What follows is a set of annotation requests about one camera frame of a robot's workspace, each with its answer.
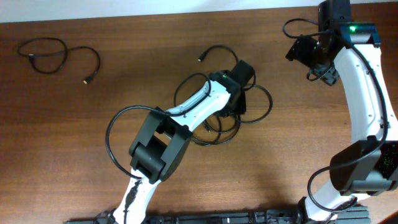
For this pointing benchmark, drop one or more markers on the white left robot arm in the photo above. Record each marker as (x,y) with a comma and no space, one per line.
(162,141)

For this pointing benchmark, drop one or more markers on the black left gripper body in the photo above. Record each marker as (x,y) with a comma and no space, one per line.
(238,106)

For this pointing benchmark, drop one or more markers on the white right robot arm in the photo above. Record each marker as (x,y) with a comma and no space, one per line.
(368,167)

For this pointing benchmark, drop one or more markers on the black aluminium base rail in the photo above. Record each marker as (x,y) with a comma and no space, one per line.
(356,215)

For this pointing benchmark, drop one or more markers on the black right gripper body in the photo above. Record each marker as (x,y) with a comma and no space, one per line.
(307,53)

